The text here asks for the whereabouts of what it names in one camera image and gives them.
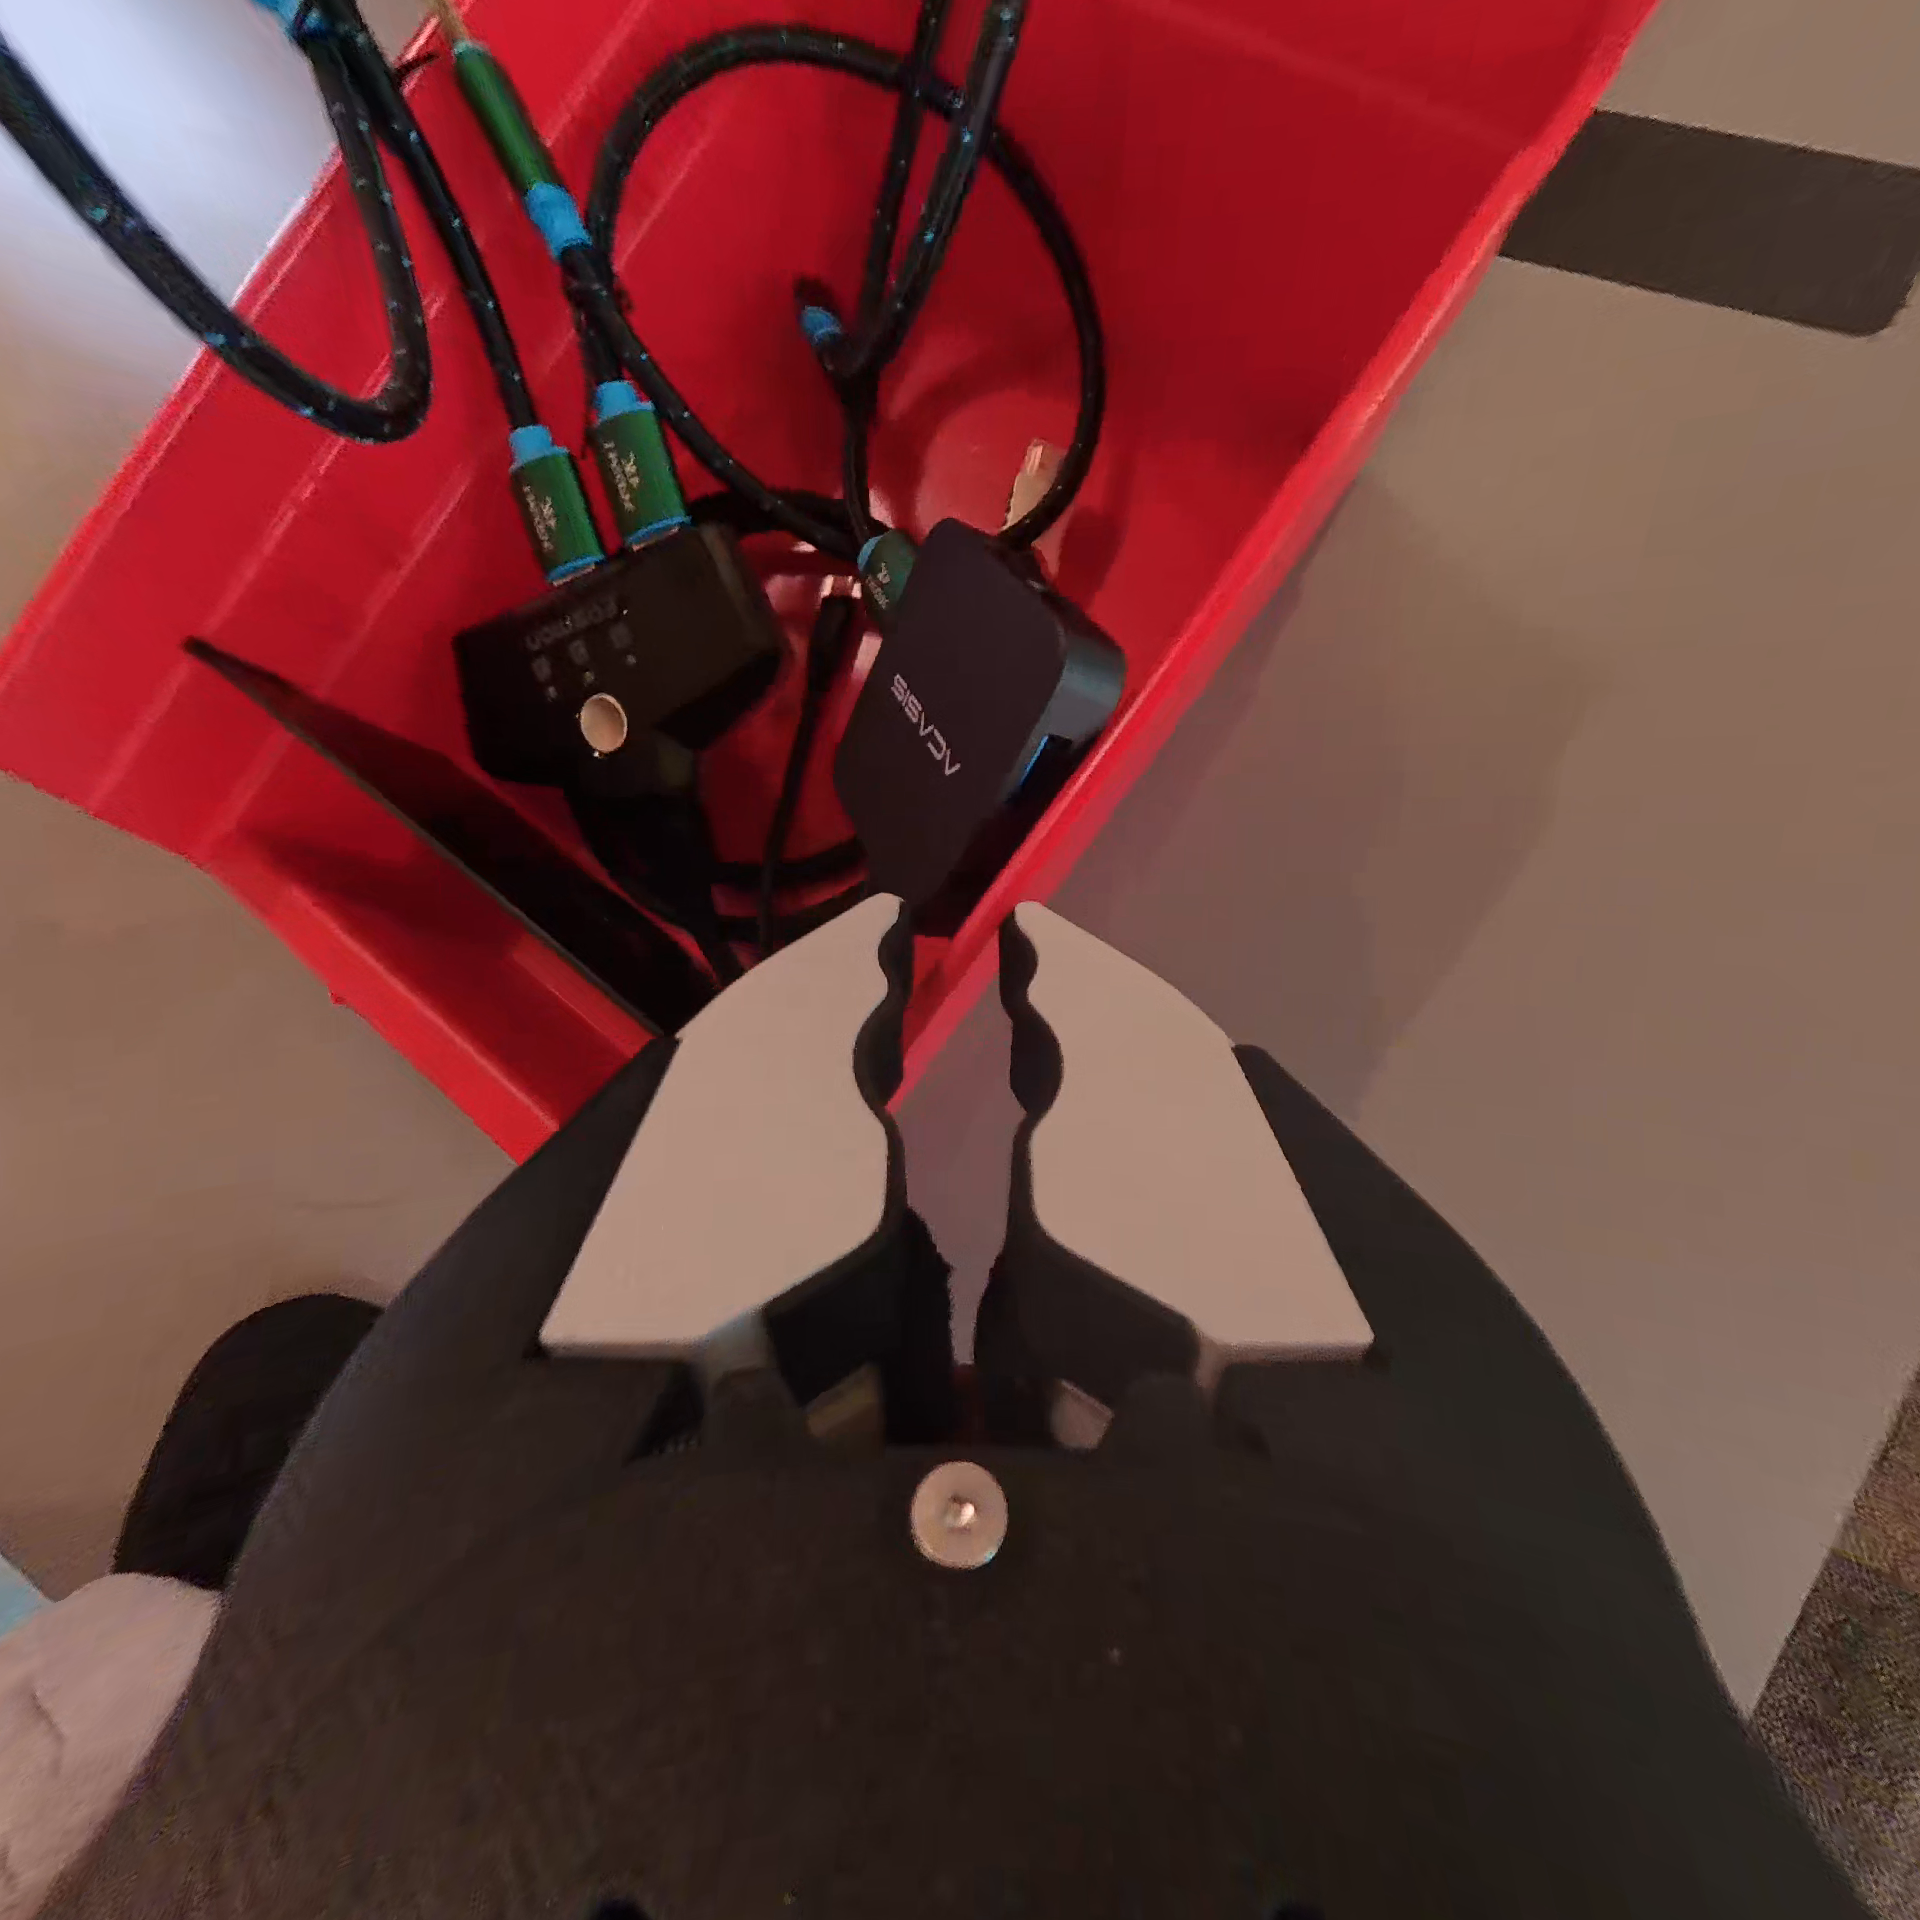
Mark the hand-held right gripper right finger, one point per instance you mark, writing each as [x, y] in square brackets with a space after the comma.
[1185, 1171]

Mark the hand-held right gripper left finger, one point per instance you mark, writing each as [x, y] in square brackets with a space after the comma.
[721, 1171]

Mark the black hdmi adapter hub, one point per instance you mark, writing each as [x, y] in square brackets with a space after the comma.
[946, 706]

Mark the black hdmi switch box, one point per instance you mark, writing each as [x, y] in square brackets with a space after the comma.
[617, 662]

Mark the red plastic bin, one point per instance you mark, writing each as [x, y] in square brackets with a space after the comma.
[1276, 300]

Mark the black bin divider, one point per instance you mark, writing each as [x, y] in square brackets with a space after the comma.
[452, 819]

